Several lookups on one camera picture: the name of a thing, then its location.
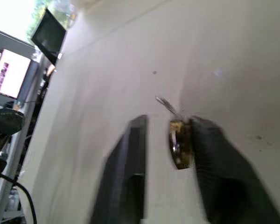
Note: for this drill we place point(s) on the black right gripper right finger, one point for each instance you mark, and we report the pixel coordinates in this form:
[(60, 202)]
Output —
[(226, 177)]

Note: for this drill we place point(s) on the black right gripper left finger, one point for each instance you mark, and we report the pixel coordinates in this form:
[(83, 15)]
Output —
[(121, 177)]

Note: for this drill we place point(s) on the black office chair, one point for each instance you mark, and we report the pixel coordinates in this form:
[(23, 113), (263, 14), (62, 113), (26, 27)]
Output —
[(5, 121)]

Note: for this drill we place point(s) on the lit computer monitor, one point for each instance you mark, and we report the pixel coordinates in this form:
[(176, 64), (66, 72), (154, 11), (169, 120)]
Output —
[(10, 73)]

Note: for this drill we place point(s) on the dark computer monitor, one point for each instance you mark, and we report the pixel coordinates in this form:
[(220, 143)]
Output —
[(49, 37)]

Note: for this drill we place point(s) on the white desk frame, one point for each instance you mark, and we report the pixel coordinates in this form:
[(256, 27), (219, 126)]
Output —
[(8, 177)]

